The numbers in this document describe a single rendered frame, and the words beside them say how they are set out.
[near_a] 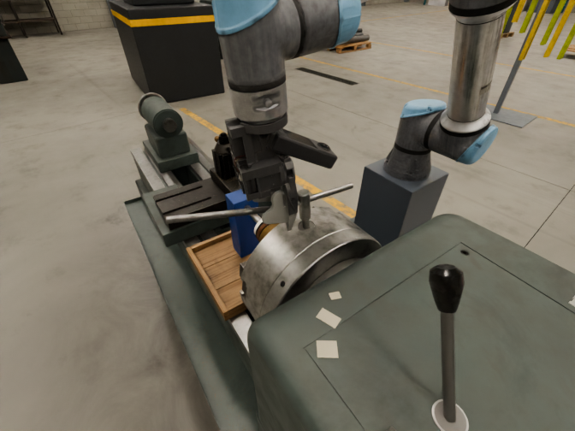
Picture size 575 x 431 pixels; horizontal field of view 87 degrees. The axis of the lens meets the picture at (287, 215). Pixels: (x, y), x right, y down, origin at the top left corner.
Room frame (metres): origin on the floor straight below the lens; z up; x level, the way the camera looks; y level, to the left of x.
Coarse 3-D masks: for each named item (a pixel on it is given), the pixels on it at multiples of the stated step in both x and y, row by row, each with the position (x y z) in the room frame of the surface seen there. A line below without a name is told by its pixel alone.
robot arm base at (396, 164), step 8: (392, 152) 0.90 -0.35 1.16; (400, 152) 0.87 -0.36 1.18; (408, 152) 0.85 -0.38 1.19; (416, 152) 0.85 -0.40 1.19; (424, 152) 0.85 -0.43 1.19; (392, 160) 0.88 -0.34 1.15; (400, 160) 0.86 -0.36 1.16; (408, 160) 0.85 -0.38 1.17; (416, 160) 0.84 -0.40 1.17; (424, 160) 0.85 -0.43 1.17; (384, 168) 0.90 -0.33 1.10; (392, 168) 0.87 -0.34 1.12; (400, 168) 0.85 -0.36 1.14; (408, 168) 0.84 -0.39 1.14; (416, 168) 0.84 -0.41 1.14; (424, 168) 0.84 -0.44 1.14; (392, 176) 0.86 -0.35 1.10; (400, 176) 0.84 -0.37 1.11; (408, 176) 0.83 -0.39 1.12; (416, 176) 0.83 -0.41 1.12; (424, 176) 0.84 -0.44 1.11
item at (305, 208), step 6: (300, 192) 0.44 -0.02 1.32; (306, 192) 0.44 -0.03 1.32; (300, 198) 0.44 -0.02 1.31; (306, 198) 0.44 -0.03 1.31; (300, 204) 0.44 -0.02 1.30; (306, 204) 0.44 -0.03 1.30; (300, 210) 0.44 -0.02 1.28; (306, 210) 0.44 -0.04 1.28; (300, 216) 0.44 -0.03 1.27; (306, 216) 0.44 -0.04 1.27; (306, 222) 0.44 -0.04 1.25; (306, 228) 0.44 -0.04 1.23
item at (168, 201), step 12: (204, 180) 1.04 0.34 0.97; (168, 192) 0.95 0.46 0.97; (180, 192) 0.95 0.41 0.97; (192, 192) 0.95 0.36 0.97; (204, 192) 0.95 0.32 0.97; (216, 192) 0.95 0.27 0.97; (156, 204) 0.92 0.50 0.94; (168, 204) 0.87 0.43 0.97; (180, 204) 0.87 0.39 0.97; (192, 204) 0.88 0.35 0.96; (204, 204) 0.87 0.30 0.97; (216, 204) 0.88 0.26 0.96
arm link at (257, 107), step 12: (240, 96) 0.38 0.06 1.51; (252, 96) 0.38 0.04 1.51; (264, 96) 0.38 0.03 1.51; (276, 96) 0.39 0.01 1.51; (240, 108) 0.39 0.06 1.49; (252, 108) 0.38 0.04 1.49; (264, 108) 0.38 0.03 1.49; (276, 108) 0.39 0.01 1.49; (240, 120) 0.40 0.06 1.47; (252, 120) 0.38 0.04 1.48; (264, 120) 0.38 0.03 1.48; (276, 120) 0.39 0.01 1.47
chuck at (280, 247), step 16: (320, 208) 0.52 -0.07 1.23; (320, 224) 0.45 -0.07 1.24; (336, 224) 0.46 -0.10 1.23; (352, 224) 0.48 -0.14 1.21; (272, 240) 0.43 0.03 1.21; (288, 240) 0.42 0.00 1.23; (304, 240) 0.41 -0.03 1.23; (256, 256) 0.42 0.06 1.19; (272, 256) 0.40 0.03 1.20; (288, 256) 0.39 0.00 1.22; (256, 272) 0.39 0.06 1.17; (272, 272) 0.37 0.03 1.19; (256, 288) 0.37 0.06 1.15; (256, 304) 0.35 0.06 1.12
